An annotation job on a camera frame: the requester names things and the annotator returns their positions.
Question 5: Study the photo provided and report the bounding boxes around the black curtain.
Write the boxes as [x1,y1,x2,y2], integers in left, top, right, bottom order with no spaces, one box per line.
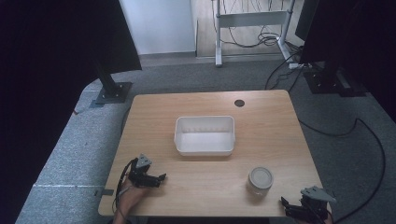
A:
[0,0,143,224]
[299,0,396,123]

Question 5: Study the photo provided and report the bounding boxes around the person's left hand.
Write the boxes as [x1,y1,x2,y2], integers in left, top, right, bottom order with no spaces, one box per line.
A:
[120,178,149,213]

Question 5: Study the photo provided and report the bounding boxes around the long black floor cable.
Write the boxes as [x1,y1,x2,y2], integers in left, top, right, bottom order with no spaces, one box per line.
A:
[298,117,387,224]

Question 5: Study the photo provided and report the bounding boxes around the white metal desk frame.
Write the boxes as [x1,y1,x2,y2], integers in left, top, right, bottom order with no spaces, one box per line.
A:
[212,0,297,68]

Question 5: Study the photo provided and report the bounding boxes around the black stand with base plate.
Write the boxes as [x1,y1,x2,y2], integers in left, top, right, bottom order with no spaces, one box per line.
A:
[92,57,134,105]

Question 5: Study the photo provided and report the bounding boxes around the black cable to power strip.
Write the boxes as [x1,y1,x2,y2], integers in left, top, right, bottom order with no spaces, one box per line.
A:
[263,50,304,93]

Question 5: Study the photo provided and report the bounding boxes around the black stand base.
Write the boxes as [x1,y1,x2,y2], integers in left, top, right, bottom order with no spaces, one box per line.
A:
[303,68,368,98]

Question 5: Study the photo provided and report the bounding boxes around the grey metal table bracket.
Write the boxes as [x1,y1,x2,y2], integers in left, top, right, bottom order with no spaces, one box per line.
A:
[93,188,115,197]

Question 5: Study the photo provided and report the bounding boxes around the bundle of black cables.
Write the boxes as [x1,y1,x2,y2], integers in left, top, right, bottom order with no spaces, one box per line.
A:
[221,0,303,50]

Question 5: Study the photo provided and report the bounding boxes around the dark monitor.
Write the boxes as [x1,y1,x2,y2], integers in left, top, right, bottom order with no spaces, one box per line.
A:
[294,0,321,43]

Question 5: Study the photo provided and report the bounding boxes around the white plastic bin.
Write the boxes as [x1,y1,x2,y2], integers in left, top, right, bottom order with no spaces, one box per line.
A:
[173,115,236,157]

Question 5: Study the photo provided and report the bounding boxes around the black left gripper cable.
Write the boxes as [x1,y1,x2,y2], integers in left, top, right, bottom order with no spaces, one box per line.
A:
[113,158,139,218]

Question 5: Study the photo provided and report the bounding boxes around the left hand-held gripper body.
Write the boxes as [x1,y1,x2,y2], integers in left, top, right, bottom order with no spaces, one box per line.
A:
[127,153,160,189]

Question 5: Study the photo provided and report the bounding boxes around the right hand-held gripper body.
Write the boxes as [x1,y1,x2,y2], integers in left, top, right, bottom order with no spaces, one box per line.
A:
[298,185,338,222]

